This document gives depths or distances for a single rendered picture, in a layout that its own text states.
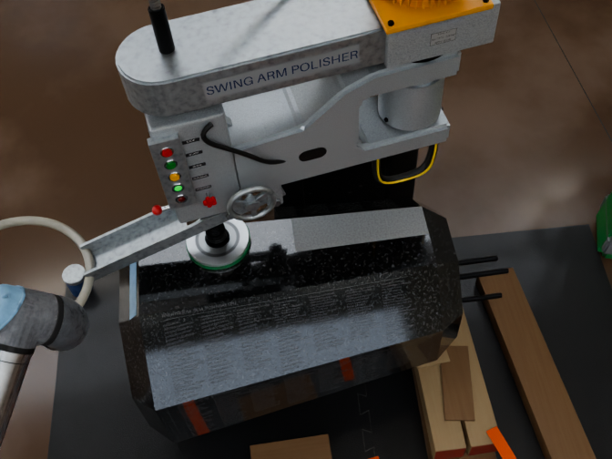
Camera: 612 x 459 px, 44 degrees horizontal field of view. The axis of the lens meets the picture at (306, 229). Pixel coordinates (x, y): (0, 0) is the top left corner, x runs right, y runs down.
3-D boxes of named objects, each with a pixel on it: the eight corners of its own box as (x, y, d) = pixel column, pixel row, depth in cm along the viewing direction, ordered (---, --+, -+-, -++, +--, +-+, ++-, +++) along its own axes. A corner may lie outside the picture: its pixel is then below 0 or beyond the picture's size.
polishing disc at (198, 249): (209, 205, 267) (209, 203, 266) (260, 229, 260) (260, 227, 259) (174, 250, 257) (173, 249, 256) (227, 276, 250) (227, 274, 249)
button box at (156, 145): (195, 196, 220) (177, 130, 197) (198, 203, 219) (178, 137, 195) (168, 203, 219) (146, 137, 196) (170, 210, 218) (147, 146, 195)
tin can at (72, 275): (96, 281, 346) (88, 266, 335) (86, 300, 341) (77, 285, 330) (76, 276, 348) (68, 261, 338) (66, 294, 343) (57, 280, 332)
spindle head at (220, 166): (277, 147, 246) (263, 42, 209) (295, 199, 234) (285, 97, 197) (168, 176, 242) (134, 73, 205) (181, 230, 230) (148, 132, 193)
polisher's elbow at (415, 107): (367, 97, 236) (368, 49, 220) (423, 80, 239) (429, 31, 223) (392, 140, 226) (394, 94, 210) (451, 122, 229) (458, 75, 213)
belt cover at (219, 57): (454, -6, 218) (462, -57, 204) (492, 53, 204) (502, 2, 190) (123, 75, 207) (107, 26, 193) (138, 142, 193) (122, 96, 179)
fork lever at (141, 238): (272, 158, 248) (267, 148, 244) (289, 203, 237) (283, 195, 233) (86, 243, 255) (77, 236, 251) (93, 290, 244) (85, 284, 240)
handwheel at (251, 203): (271, 189, 234) (266, 158, 221) (280, 215, 228) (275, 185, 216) (223, 202, 232) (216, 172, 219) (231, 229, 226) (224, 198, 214)
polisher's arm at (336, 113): (423, 119, 255) (435, 1, 214) (449, 170, 242) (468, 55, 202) (208, 175, 246) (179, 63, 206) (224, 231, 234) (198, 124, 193)
